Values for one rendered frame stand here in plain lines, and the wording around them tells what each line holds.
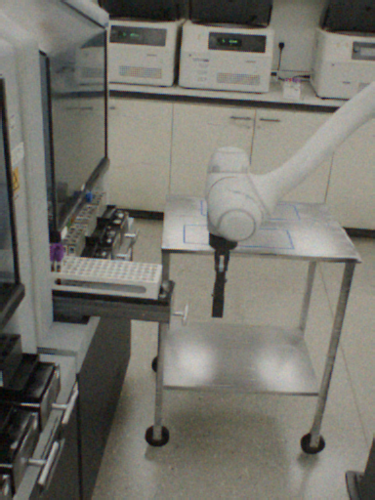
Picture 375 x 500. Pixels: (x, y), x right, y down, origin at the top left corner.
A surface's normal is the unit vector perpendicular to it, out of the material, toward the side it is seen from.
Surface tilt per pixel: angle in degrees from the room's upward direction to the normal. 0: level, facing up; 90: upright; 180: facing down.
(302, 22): 90
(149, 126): 90
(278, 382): 0
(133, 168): 90
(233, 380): 0
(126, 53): 90
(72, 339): 0
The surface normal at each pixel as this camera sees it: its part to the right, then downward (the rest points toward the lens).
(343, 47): -0.05, -0.08
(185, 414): 0.05, -0.89
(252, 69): -0.08, 0.44
